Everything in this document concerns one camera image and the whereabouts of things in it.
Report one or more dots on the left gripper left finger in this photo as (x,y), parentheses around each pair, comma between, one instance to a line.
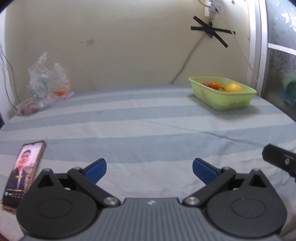
(77,187)

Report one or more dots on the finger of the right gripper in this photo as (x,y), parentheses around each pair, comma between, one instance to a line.
(280,158)

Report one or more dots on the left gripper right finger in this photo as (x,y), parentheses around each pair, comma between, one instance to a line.
(226,187)

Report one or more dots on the large yellow orange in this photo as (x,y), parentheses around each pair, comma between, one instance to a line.
(233,87)

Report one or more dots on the orange cherry tomato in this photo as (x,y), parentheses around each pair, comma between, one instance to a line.
(214,85)

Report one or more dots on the smartphone with brown case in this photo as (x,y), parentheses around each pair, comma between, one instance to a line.
(22,174)

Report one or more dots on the green plastic basin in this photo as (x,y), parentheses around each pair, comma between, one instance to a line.
(219,99)

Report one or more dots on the clear plastic bag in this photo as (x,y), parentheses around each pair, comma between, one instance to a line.
(46,87)

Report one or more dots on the frosted glass door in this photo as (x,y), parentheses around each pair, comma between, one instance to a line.
(272,52)

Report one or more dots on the black tape cross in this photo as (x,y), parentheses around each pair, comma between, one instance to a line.
(211,31)

